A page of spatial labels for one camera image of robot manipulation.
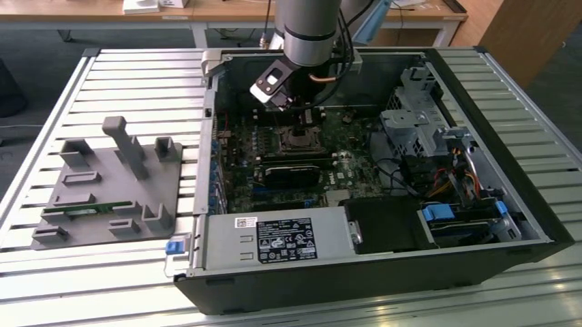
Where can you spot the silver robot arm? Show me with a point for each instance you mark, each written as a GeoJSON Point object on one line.
{"type": "Point", "coordinates": [308, 34]}

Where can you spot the CPU socket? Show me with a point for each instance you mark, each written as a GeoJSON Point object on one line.
{"type": "Point", "coordinates": [302, 153]}

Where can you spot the black RAM slot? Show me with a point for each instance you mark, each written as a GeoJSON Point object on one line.
{"type": "Point", "coordinates": [295, 162]}
{"type": "Point", "coordinates": [295, 156]}
{"type": "Point", "coordinates": [295, 165]}
{"type": "Point", "coordinates": [295, 159]}

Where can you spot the perforated metal drive cage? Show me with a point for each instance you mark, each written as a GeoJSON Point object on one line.
{"type": "Point", "coordinates": [405, 136]}

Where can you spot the black graphics card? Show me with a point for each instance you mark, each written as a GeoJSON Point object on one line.
{"type": "Point", "coordinates": [291, 175]}

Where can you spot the green motherboard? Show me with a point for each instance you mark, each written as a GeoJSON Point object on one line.
{"type": "Point", "coordinates": [359, 170]}

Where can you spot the small silver chipset heatsink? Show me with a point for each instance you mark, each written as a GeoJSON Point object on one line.
{"type": "Point", "coordinates": [336, 195]}

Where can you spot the white box with dark print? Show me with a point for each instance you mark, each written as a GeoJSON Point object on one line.
{"type": "Point", "coordinates": [174, 3]}

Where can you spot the black plastic shroud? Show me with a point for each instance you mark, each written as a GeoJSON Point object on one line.
{"type": "Point", "coordinates": [386, 225]}

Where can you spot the blue disk carrier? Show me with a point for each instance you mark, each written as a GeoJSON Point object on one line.
{"type": "Point", "coordinates": [438, 213]}

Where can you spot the grey power supply unit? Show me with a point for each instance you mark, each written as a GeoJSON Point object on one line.
{"type": "Point", "coordinates": [218, 238]}

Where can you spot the wooden cabinet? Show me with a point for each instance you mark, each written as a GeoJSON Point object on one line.
{"type": "Point", "coordinates": [531, 34]}

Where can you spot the blue plastic clip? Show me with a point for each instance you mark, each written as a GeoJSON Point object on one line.
{"type": "Point", "coordinates": [501, 208]}

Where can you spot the grey parts rack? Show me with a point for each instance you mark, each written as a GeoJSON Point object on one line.
{"type": "Point", "coordinates": [104, 190]}

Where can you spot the blue case latch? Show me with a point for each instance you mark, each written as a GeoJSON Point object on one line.
{"type": "Point", "coordinates": [176, 247]}

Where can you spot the green RAM stick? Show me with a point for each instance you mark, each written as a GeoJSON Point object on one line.
{"type": "Point", "coordinates": [107, 206]}

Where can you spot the wooden desk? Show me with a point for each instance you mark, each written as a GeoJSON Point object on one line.
{"type": "Point", "coordinates": [68, 15]}

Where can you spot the black open PC case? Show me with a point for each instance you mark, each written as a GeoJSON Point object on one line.
{"type": "Point", "coordinates": [318, 293]}

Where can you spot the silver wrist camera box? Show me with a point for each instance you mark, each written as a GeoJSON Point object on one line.
{"type": "Point", "coordinates": [272, 81]}

